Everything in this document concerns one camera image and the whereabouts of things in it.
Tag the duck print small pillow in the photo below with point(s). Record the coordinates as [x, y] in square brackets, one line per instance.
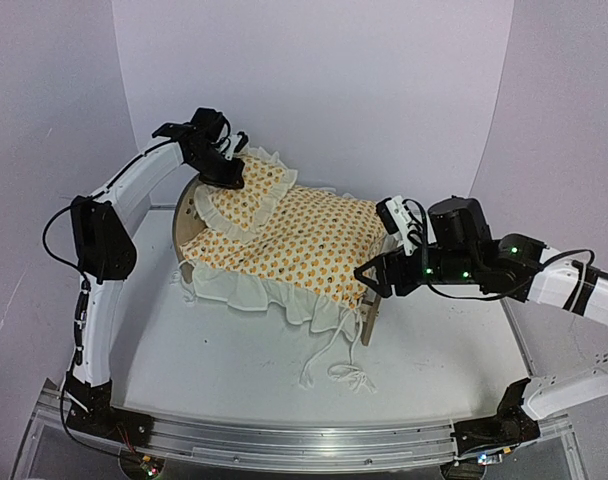
[241, 215]

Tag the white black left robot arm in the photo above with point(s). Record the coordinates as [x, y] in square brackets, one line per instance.
[103, 224]

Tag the duck print mattress cushion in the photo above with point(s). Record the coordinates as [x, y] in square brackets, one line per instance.
[303, 261]

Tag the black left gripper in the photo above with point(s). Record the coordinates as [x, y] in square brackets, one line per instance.
[232, 180]

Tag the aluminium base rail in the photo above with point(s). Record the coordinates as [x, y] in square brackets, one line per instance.
[61, 441]

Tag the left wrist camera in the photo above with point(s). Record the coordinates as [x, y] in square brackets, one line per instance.
[233, 144]

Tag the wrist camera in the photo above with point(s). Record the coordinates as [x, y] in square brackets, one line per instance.
[402, 220]
[233, 144]

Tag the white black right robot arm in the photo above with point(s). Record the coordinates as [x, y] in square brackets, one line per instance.
[451, 244]

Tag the wooden striped pet bed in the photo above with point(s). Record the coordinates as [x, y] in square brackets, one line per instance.
[187, 224]

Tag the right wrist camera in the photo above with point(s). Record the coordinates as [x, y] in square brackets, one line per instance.
[402, 220]

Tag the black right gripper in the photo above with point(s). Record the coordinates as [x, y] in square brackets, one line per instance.
[391, 263]

